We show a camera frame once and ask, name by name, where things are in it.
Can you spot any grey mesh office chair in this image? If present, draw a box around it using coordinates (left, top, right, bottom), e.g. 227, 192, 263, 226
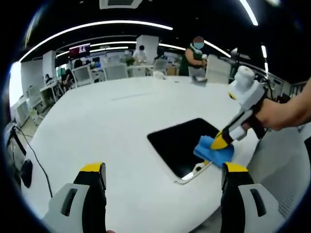
247, 126, 311, 219

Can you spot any red display screen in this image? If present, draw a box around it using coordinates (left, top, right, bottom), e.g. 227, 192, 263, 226
69, 43, 91, 55

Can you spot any white office desk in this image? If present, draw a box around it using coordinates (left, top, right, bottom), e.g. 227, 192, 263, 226
40, 82, 61, 102

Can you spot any white mesh office chair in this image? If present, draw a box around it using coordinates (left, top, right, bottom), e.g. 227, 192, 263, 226
104, 63, 129, 80
154, 59, 168, 76
28, 84, 44, 107
72, 65, 93, 88

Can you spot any long ceiling light strip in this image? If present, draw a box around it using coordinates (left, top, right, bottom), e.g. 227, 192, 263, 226
20, 20, 173, 62

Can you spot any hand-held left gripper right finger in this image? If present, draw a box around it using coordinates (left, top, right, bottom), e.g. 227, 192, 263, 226
220, 162, 285, 233

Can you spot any blue cleaning cloth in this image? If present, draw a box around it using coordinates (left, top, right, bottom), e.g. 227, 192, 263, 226
193, 135, 235, 168

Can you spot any white partition panel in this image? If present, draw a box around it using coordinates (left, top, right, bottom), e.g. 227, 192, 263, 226
206, 54, 231, 85

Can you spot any black tablet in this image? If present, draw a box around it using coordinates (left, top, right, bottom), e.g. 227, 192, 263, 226
146, 117, 224, 185

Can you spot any person's right hand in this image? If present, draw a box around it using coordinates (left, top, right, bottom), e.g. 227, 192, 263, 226
242, 99, 292, 133

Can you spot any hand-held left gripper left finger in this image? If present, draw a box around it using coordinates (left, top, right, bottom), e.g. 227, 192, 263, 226
42, 162, 108, 233

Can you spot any black monitor stand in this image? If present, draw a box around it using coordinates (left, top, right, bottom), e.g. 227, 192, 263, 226
5, 125, 34, 189

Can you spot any black cable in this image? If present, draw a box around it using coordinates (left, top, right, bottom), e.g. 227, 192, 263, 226
11, 125, 53, 198

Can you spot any ceiling air vent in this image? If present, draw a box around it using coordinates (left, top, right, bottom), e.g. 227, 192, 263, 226
99, 0, 143, 9

